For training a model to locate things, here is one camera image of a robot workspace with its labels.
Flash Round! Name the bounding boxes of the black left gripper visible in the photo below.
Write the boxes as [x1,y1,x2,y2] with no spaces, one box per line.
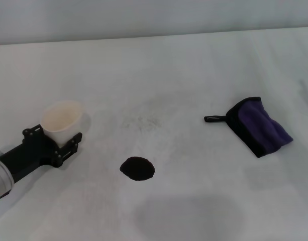
[0,124,83,183]

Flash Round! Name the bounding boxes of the white paper cup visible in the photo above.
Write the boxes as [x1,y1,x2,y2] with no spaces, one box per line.
[40,100,84,149]

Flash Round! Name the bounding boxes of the purple rag with black trim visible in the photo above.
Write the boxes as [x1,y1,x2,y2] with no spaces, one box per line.
[203,96,294,159]

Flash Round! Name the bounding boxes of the black water stain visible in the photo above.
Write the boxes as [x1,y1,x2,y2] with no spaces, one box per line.
[119,156,156,182]

